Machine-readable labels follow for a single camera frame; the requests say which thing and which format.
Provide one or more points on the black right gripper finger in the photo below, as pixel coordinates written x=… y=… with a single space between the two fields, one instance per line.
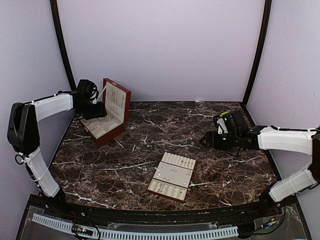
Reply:
x=207 y=138
x=206 y=144

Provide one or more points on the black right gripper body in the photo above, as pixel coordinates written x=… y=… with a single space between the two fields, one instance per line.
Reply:
x=220 y=144

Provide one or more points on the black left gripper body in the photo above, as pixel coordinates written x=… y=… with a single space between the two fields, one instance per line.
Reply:
x=92 y=112

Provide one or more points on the red wooden jewelry box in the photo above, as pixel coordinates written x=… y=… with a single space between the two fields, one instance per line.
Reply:
x=116 y=100

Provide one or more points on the white jewelry tray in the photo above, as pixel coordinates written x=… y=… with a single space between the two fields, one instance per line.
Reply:
x=172 y=177

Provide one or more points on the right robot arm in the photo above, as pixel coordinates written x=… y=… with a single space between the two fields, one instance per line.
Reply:
x=232 y=131

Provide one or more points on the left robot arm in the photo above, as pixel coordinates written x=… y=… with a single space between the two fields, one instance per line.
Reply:
x=23 y=132

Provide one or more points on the green plate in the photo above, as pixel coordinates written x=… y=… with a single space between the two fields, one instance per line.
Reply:
x=225 y=114

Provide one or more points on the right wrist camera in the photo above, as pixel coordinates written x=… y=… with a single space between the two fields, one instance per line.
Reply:
x=220 y=124

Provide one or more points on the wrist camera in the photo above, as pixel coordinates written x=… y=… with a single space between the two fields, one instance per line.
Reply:
x=94 y=95
x=220 y=124

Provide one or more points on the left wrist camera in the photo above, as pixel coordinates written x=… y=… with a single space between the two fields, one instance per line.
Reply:
x=94 y=95

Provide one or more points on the white slotted cable duct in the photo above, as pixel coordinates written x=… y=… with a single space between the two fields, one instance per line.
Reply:
x=119 y=231

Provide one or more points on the black front table rail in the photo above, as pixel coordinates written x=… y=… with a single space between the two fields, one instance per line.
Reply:
x=242 y=214

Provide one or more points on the left black frame post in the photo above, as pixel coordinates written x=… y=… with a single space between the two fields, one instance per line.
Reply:
x=62 y=46

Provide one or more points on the black frame post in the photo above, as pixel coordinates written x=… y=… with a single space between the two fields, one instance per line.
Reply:
x=62 y=46
x=258 y=53

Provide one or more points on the right black frame post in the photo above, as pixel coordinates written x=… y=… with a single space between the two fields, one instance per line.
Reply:
x=258 y=53

